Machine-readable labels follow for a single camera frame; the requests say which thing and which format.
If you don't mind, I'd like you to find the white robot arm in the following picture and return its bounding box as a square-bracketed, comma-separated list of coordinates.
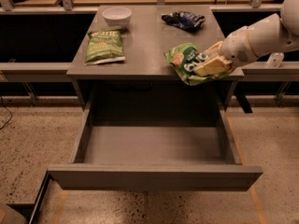
[192, 0, 299, 77]

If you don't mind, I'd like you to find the green chip bag left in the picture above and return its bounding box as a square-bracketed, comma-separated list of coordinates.
[85, 30, 125, 64]

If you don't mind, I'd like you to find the white bowl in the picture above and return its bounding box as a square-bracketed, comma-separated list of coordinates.
[102, 7, 132, 28]

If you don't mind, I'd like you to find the green rice chip bag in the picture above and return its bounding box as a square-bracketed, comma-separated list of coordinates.
[164, 43, 235, 86]

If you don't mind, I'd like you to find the clear sanitizer bottle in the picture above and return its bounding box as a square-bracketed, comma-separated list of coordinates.
[266, 52, 284, 68]

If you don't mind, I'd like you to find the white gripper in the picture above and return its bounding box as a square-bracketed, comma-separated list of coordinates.
[193, 26, 258, 77]

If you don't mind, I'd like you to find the dark blue chip bag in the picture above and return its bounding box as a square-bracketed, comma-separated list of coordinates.
[161, 11, 206, 31]

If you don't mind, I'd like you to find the black floor cable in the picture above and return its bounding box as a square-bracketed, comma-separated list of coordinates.
[0, 96, 13, 131]

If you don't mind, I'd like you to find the grey open top drawer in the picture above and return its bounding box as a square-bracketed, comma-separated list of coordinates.
[47, 101, 263, 192]

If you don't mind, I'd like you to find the grey cabinet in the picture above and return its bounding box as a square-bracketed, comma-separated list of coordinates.
[67, 6, 244, 114]

